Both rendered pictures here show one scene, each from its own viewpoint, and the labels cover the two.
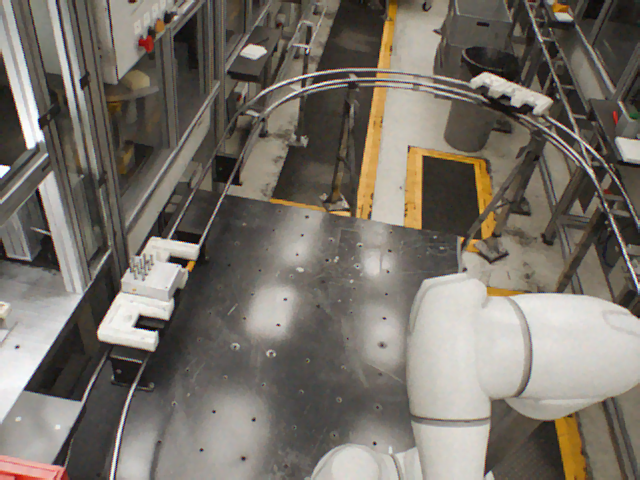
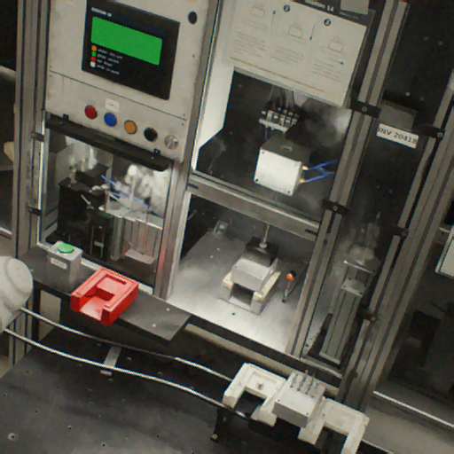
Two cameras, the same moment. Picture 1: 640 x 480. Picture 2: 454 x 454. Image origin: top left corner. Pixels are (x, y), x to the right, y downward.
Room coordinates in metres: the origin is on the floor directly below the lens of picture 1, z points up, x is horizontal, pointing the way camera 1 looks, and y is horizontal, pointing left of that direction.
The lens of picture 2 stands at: (1.12, -1.09, 2.36)
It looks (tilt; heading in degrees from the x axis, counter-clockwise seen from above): 34 degrees down; 105
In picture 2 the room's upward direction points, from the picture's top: 12 degrees clockwise
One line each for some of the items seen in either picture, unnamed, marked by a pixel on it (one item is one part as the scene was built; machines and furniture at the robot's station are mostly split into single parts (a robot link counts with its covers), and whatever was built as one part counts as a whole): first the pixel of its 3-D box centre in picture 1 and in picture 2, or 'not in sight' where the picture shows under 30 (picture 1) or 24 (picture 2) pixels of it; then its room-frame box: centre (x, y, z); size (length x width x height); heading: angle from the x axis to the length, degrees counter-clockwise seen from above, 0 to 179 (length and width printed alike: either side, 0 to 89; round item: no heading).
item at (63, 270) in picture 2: not in sight; (66, 264); (0.26, 0.50, 0.97); 0.08 x 0.08 x 0.12; 87
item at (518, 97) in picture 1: (508, 98); not in sight; (2.55, -0.81, 0.84); 0.37 x 0.14 x 0.10; 55
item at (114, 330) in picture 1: (153, 294); (293, 417); (1.01, 0.42, 0.84); 0.36 x 0.14 x 0.10; 177
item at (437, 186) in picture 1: (449, 194); not in sight; (2.88, -0.78, 0.01); 1.00 x 0.55 x 0.01; 177
